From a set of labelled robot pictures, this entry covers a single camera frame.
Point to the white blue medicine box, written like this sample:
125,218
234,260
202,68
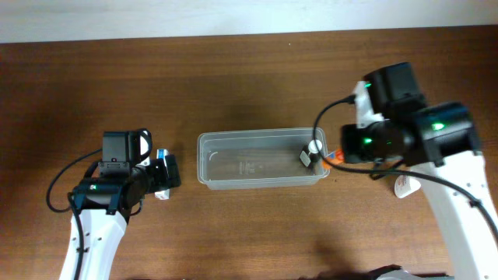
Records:
164,194

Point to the clear plastic container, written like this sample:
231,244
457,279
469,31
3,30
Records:
250,159

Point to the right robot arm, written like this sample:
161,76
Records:
441,147

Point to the white spray bottle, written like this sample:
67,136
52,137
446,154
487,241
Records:
406,185

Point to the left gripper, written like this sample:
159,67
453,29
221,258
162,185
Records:
162,181

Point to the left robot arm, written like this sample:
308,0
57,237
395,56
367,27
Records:
111,191

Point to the dark bottle white cap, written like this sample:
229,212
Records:
310,153

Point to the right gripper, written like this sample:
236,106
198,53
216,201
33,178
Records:
353,149

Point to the orange tube white cap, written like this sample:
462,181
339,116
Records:
336,157

